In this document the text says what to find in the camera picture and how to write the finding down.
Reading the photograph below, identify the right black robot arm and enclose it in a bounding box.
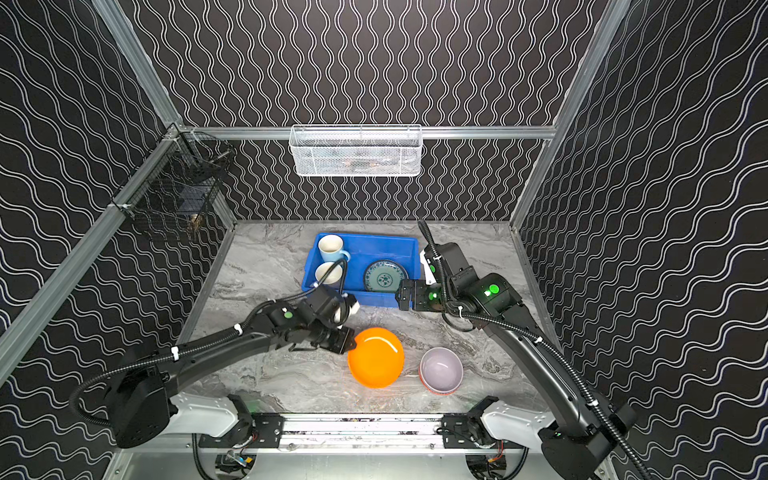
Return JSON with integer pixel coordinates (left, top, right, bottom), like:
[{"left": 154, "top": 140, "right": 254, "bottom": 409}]
[{"left": 396, "top": 220, "right": 651, "bottom": 479}]

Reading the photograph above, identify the black wire basket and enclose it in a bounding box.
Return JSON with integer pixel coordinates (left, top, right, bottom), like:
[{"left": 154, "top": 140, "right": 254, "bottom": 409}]
[{"left": 118, "top": 123, "right": 236, "bottom": 244}]

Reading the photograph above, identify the light blue mug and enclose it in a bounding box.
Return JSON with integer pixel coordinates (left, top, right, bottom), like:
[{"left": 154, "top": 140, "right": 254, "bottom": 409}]
[{"left": 317, "top": 234, "right": 351, "bottom": 262}]

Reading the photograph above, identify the orange plate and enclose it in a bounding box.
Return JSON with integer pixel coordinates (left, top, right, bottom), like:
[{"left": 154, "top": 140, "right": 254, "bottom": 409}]
[{"left": 347, "top": 327, "right": 405, "bottom": 389}]

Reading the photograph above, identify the green patterned plate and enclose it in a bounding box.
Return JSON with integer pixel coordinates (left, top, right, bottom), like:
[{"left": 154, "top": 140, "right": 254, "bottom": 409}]
[{"left": 363, "top": 259, "right": 409, "bottom": 293}]

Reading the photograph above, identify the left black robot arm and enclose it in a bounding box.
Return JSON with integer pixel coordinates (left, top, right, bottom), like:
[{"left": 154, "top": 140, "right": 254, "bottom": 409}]
[{"left": 68, "top": 281, "right": 360, "bottom": 449}]

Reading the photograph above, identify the lavender bowl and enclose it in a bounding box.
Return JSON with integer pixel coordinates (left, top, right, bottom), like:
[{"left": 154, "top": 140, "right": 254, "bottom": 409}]
[{"left": 419, "top": 347, "right": 464, "bottom": 395}]

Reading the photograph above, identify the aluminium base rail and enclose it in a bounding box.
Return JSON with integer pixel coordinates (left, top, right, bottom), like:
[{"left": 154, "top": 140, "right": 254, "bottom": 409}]
[{"left": 119, "top": 411, "right": 607, "bottom": 455}]

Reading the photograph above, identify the white wire mesh basket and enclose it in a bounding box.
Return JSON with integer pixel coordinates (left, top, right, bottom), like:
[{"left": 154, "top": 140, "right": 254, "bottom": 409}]
[{"left": 289, "top": 124, "right": 423, "bottom": 177}]

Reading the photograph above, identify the purple cream mug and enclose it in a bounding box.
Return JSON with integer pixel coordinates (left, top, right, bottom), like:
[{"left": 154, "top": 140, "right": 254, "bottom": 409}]
[{"left": 314, "top": 262, "right": 344, "bottom": 288}]

